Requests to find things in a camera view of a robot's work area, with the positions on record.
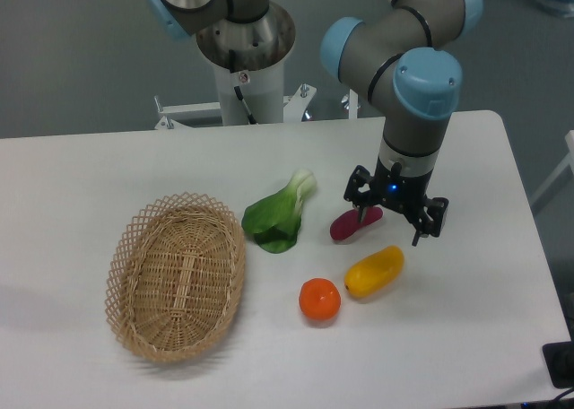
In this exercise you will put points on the woven wicker basket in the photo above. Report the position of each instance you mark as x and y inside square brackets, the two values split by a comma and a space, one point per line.
[176, 278]

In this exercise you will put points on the yellow mango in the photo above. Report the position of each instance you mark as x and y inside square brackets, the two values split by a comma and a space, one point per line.
[374, 272]

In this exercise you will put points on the white frame at right edge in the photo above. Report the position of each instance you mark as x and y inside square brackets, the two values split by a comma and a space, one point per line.
[556, 180]

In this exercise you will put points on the green bok choy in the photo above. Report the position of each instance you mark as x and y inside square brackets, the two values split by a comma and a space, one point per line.
[274, 221]

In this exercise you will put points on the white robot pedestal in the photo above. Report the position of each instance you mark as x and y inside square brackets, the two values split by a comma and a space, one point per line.
[244, 98]

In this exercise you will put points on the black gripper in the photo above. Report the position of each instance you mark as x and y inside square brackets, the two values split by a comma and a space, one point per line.
[400, 194]

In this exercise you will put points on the black device at table edge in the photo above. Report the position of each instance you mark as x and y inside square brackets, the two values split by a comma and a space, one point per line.
[559, 362]

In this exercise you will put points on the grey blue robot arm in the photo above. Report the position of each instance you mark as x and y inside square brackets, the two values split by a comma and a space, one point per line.
[398, 65]

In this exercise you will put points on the purple sweet potato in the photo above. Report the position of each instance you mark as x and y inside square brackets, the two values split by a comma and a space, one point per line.
[344, 226]

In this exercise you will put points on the orange tangerine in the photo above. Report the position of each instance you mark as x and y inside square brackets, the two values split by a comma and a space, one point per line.
[319, 299]

